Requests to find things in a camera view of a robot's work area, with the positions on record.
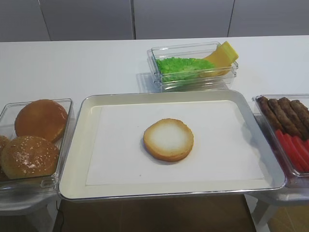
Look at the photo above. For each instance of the bottom bun half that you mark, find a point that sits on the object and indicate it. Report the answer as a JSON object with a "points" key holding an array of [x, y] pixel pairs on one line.
{"points": [[168, 140]]}

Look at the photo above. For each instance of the clear meat tomato container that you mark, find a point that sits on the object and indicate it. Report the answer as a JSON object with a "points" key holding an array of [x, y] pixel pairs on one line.
{"points": [[269, 133]]}

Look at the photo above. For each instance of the sesame bun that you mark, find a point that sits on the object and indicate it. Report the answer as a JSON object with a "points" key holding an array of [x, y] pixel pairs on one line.
{"points": [[29, 156], [3, 142]]}

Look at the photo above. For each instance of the clear lettuce cheese container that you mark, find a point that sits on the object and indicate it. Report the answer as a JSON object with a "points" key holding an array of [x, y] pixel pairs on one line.
{"points": [[187, 51]]}

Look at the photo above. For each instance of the white paper sheet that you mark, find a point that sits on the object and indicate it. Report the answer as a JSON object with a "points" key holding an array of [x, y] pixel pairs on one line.
{"points": [[223, 149]]}

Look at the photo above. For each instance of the sesame bun right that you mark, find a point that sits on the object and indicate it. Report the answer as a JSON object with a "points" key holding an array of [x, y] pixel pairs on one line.
{"points": [[29, 156]]}

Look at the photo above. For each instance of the smooth brown bun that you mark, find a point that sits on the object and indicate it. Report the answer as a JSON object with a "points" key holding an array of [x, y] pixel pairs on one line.
{"points": [[42, 118]]}

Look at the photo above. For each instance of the yellow cheese slices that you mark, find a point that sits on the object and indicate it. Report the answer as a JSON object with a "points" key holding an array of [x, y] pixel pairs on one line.
{"points": [[222, 57]]}

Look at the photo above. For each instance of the green lettuce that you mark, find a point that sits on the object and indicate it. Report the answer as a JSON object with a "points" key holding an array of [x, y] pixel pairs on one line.
{"points": [[179, 69]]}

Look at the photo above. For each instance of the brown patty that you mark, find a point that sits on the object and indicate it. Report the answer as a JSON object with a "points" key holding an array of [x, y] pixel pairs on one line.
{"points": [[285, 105], [301, 110], [269, 114], [282, 117]]}

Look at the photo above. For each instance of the clear bun container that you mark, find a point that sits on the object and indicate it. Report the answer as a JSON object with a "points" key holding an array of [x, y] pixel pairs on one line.
{"points": [[40, 183]]}

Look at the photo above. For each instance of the sesame bun left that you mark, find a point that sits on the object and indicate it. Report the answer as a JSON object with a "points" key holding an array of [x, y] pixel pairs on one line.
{"points": [[3, 142]]}

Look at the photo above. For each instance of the silver metal tray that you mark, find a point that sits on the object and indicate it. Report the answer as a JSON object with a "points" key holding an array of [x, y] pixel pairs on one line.
{"points": [[73, 185]]}

